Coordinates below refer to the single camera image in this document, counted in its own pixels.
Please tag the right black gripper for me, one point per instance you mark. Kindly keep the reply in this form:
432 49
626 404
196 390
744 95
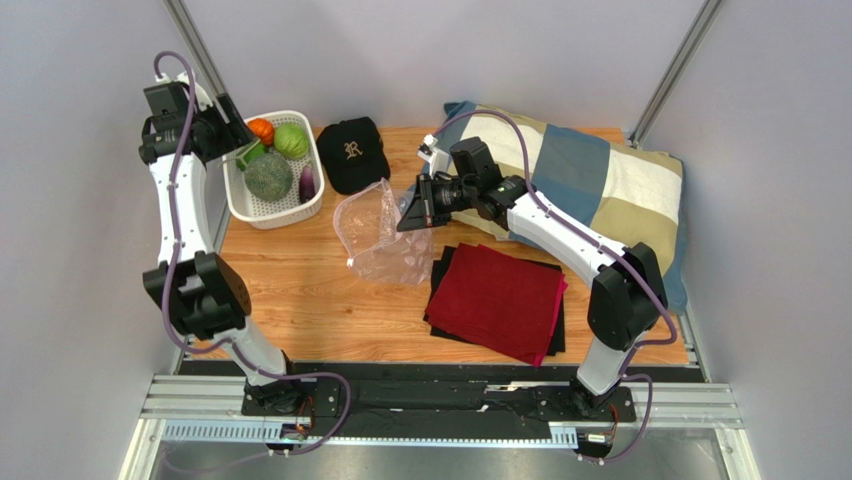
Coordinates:
429 202

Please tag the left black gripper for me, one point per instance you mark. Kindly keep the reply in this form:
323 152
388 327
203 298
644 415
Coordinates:
236 134

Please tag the clear zip top bag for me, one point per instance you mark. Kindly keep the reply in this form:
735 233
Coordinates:
366 224

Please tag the green netted toy melon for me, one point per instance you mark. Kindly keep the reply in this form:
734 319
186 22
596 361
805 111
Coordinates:
269 177

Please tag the purple toy eggplant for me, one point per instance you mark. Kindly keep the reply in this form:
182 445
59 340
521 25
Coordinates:
307 187

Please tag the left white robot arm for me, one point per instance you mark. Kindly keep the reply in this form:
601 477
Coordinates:
198 293

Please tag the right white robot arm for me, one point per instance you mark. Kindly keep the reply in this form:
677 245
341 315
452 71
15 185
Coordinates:
627 294

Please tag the green toy bell pepper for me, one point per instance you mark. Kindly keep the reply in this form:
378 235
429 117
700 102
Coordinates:
245 156

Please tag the green toy cabbage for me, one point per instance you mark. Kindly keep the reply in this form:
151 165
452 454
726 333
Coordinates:
291 141

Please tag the black baseball cap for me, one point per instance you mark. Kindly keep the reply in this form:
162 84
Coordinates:
352 154

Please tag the white plastic basket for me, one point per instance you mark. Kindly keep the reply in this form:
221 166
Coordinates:
265 215

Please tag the red folded cloth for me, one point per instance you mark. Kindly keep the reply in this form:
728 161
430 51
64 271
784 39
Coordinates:
506 304

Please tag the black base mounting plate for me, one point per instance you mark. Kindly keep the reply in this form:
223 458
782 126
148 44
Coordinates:
433 401

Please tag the checked blue beige pillow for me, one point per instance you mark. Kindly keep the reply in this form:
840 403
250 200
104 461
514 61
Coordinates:
624 194

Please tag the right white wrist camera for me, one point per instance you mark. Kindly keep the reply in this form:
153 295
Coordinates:
436 158

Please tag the left corner aluminium post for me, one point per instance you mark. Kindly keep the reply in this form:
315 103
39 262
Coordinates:
207 73

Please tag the corner aluminium post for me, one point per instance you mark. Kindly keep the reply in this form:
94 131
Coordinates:
680 61
207 73

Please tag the aluminium frame rail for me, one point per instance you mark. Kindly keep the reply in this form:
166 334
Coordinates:
202 427

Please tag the right corner aluminium post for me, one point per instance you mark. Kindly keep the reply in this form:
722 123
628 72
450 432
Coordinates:
680 61

